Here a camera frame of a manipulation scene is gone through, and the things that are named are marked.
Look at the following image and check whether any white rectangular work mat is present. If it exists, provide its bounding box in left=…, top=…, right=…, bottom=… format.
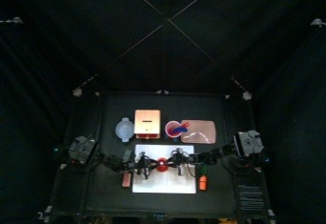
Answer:
left=131, top=144, right=198, bottom=194

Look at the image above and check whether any light wooden drawer cabinet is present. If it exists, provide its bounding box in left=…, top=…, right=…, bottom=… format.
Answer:
left=134, top=109, right=162, bottom=135

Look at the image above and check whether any blue toy utensil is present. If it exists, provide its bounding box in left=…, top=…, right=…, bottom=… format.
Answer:
left=175, top=124, right=191, bottom=134

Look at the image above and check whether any white bowl with handles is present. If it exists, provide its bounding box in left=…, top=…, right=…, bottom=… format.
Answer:
left=115, top=117, right=136, bottom=143

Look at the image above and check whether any reddish brown wooden block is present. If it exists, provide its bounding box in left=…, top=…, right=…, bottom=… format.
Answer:
left=122, top=173, right=132, bottom=189

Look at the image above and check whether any pink plastic tray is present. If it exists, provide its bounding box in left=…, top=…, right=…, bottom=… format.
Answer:
left=179, top=119, right=218, bottom=145

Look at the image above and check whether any red dough lump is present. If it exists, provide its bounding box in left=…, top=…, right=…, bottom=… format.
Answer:
left=155, top=157, right=171, bottom=173

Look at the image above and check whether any reddish wooden drawer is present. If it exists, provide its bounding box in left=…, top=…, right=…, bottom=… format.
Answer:
left=135, top=132, right=162, bottom=140

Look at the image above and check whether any black printed label sheet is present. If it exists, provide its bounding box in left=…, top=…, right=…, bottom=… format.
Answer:
left=235, top=183, right=267, bottom=214

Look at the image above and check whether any thin diagonal brace wire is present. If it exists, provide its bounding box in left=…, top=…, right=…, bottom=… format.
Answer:
left=80, top=0, right=226, bottom=91
left=119, top=0, right=253, bottom=98

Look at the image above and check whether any orange tool with green handle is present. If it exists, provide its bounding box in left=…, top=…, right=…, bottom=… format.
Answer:
left=198, top=165, right=209, bottom=192

